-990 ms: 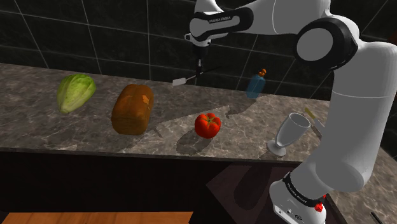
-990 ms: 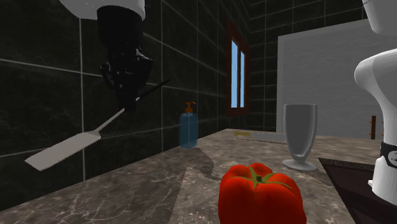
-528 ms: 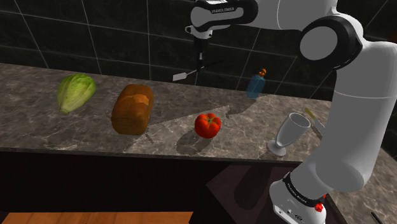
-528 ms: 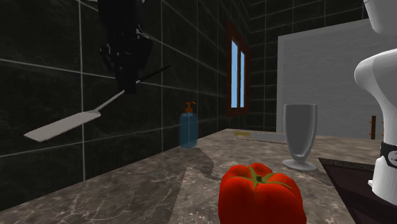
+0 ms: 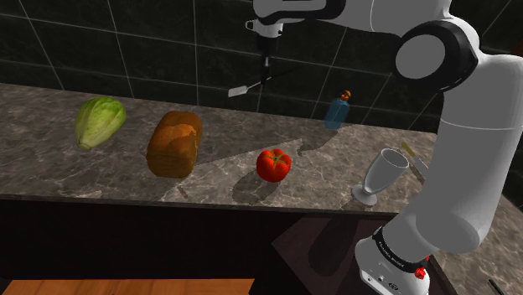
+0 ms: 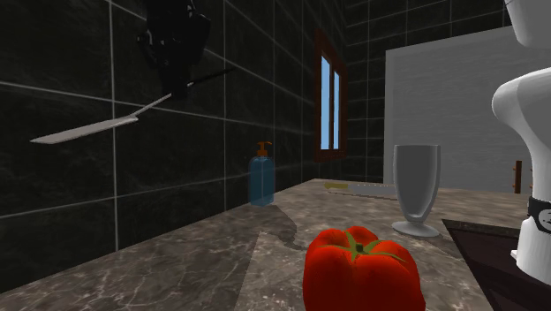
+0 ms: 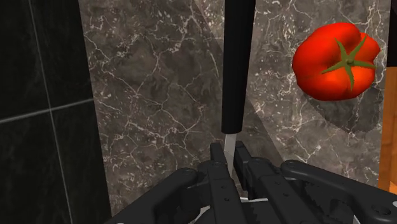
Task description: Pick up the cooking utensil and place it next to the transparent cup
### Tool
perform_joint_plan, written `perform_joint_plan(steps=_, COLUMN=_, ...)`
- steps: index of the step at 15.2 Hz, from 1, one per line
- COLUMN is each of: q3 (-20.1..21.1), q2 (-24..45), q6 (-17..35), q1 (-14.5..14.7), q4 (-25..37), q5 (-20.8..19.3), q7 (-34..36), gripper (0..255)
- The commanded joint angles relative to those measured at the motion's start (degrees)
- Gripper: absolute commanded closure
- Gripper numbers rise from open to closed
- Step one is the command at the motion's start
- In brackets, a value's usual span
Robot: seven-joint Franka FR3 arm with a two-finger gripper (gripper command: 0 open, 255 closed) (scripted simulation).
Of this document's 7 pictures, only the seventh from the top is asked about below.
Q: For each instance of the red tomato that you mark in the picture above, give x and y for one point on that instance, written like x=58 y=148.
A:
x=335 y=62

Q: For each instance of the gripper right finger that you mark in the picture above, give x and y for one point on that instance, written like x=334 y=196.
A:
x=310 y=192

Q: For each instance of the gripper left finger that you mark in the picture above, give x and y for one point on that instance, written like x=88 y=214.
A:
x=221 y=189

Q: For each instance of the brown wooden cabinet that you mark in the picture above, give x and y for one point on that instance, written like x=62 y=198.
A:
x=389 y=124

